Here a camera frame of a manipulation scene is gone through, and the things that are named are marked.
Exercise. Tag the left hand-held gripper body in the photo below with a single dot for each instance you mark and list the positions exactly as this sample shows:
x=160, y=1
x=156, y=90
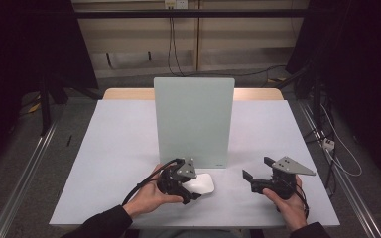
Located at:
x=175, y=178

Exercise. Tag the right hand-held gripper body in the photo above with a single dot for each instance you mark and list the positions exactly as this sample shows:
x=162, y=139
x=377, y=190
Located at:
x=279, y=180

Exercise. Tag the white whiteboard eraser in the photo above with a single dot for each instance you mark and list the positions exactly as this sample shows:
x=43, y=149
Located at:
x=201, y=185

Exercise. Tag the glass whiteboard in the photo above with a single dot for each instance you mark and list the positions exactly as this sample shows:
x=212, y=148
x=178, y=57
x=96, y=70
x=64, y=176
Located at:
x=191, y=122

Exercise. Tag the person's right hand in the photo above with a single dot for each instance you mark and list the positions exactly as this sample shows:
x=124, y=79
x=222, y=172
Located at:
x=289, y=208

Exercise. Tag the person's left hand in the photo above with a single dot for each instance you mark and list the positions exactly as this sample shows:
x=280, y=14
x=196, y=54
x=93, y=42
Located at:
x=149, y=198

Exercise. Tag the white power strip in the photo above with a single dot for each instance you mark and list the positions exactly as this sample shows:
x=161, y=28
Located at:
x=328, y=144

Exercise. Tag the white table mat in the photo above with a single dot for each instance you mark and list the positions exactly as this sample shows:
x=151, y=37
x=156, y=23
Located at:
x=112, y=158

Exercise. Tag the wooden table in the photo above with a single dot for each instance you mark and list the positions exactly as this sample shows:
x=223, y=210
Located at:
x=125, y=94

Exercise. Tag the black pen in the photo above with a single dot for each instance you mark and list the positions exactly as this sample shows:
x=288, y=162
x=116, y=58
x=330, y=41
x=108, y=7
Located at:
x=69, y=140

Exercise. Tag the black curtain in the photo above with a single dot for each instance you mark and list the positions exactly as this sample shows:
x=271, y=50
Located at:
x=360, y=66
x=20, y=49

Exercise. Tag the black metal stand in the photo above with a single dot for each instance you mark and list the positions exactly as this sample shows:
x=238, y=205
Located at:
x=45, y=109

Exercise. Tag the black horizontal bar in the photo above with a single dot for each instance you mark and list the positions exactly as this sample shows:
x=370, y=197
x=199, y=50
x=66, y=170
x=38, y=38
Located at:
x=129, y=13

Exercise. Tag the aluminium floor rail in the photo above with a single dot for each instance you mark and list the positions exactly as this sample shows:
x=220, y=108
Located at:
x=344, y=178
x=23, y=181

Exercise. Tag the wall socket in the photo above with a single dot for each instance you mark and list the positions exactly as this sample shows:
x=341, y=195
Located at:
x=176, y=4

